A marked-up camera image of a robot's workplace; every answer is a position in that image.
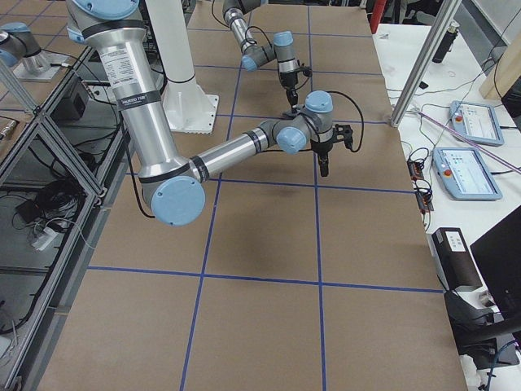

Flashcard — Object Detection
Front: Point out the black monitor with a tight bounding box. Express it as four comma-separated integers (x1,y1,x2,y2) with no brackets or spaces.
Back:
471,207,520,316

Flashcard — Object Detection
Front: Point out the small electronics board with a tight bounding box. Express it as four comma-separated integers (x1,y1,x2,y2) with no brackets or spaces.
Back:
407,160,424,181

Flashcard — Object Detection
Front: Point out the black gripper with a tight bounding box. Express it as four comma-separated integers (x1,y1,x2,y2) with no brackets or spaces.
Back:
278,71,298,108
310,138,334,176

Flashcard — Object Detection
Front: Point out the red cylinder object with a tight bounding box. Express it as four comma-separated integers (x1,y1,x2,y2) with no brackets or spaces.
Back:
370,0,387,34

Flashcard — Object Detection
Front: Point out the white central pedestal column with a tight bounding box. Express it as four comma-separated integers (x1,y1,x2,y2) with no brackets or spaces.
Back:
146,0,219,134

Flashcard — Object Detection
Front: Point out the blue teach pendant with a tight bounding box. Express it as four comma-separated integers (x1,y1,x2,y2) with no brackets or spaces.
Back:
449,100,504,147
432,147,502,201

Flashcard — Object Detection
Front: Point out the black power adapter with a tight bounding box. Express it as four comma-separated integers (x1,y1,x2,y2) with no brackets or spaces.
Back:
15,200,41,223

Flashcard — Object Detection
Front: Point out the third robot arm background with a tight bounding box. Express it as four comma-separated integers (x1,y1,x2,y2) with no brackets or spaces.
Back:
1,22,58,82

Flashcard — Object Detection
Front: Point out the black box white label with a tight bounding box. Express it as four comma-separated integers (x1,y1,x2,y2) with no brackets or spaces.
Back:
431,227,483,292

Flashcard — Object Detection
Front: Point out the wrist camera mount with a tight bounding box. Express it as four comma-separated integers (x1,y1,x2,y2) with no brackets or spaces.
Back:
333,124,353,152
296,61,313,78

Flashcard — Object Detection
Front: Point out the near blue teach pendant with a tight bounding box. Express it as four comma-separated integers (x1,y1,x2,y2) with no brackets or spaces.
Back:
432,147,502,201

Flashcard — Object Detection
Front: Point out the aluminium frame post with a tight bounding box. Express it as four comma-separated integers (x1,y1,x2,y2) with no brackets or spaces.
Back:
390,0,462,128

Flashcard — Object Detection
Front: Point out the far blue teach pendant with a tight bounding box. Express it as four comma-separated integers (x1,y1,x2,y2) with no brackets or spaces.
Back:
449,100,504,147

